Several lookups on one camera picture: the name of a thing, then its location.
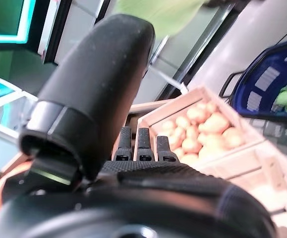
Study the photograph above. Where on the brown potato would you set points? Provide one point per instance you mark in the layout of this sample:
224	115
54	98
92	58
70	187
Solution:
211	146
233	137
210	107
196	114
215	124

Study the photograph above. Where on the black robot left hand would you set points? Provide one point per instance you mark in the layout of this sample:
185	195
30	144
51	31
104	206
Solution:
96	86

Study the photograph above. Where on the white glass display case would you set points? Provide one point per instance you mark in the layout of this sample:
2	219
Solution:
7	109

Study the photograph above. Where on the wooden slat crate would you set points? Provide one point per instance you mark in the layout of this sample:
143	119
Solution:
269	161
245	129

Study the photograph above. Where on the wooden produce display shelf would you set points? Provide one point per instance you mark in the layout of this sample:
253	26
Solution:
148	106

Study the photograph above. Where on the teal lit display panel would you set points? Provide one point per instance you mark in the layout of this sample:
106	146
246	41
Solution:
2	17

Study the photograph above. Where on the blue plastic shopping basket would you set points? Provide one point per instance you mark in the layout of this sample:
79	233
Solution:
242	81

